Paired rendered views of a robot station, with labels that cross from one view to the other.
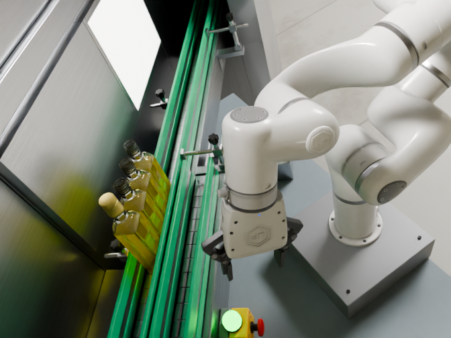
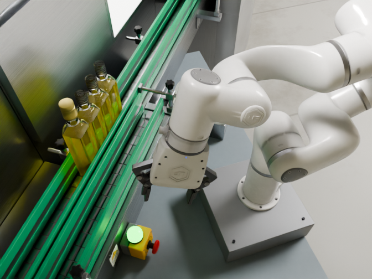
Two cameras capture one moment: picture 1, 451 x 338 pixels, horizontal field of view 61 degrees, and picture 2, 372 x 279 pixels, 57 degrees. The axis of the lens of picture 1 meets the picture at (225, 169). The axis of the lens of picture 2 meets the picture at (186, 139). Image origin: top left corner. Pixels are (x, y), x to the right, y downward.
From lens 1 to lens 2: 0.05 m
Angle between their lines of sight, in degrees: 5
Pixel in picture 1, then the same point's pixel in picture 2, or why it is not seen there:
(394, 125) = (315, 124)
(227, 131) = (184, 84)
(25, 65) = not seen: outside the picture
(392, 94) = (323, 99)
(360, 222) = (262, 191)
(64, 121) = (50, 25)
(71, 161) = (45, 61)
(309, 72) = (264, 59)
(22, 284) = not seen: outside the picture
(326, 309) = (212, 249)
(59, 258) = (9, 138)
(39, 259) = not seen: outside the picture
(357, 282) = (243, 237)
